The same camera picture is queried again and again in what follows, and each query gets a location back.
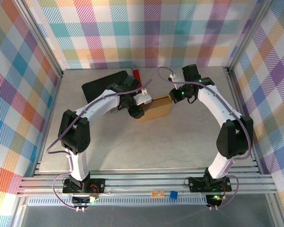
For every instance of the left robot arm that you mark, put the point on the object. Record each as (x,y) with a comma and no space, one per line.
(75,137)

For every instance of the aluminium corner post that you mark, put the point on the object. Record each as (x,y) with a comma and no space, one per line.
(38,35)
(248,35)

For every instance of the red microphone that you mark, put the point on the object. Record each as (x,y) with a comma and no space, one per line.
(137,75)

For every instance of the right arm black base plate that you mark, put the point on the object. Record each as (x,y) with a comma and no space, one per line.
(196,184)

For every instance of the brown cardboard box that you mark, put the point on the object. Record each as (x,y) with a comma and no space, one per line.
(156,111)

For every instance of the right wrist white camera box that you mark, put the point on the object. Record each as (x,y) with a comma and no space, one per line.
(177,78)

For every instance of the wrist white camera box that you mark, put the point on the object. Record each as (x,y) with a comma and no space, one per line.
(143,99)
(177,78)

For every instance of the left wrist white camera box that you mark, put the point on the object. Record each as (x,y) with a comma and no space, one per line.
(143,99)

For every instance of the small blue block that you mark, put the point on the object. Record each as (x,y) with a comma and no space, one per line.
(173,194)

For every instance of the aluminium frame rails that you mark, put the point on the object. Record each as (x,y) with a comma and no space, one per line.
(144,182)

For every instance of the black carrying case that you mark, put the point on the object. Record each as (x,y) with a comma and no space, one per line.
(94,86)

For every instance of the small orange tag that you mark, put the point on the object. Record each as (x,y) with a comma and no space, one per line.
(157,194)

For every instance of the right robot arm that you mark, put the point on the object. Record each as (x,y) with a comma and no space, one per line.
(234,139)

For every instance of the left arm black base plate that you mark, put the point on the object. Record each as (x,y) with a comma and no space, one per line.
(97,185)

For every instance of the aluminium side rail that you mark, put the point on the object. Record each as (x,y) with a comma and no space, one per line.
(53,104)
(239,104)

